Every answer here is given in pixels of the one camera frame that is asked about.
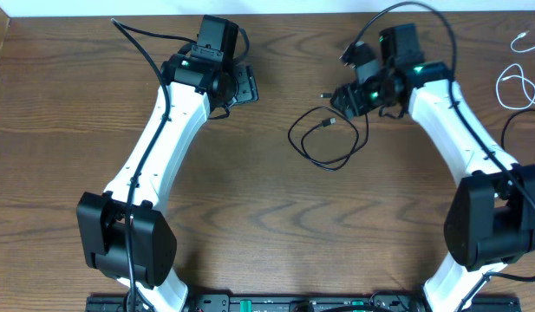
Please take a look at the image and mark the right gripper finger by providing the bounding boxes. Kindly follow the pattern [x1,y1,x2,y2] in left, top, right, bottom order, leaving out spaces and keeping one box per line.
[330,97,356,120]
[329,84,353,104]

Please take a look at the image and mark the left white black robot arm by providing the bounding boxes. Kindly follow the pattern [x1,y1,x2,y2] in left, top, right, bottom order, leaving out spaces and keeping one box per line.
[76,16,258,311]

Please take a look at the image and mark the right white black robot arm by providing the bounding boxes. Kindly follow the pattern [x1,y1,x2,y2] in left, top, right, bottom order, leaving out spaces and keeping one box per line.
[330,24,535,311]

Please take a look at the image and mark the black usb cable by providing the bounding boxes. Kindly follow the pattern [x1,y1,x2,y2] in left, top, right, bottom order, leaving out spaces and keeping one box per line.
[500,107,535,151]
[287,92,370,172]

